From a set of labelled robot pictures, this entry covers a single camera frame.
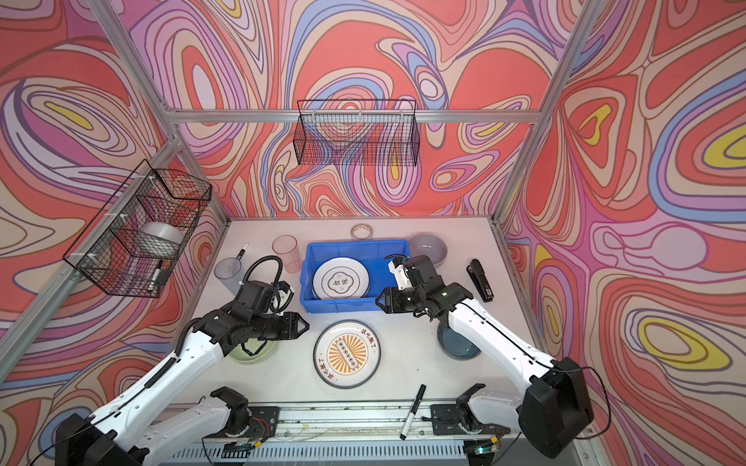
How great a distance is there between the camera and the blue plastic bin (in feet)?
3.08

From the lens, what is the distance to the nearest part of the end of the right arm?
57 centimetres

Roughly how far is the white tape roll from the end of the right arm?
0.55m

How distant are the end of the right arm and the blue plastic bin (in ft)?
0.68

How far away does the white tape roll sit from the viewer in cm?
71
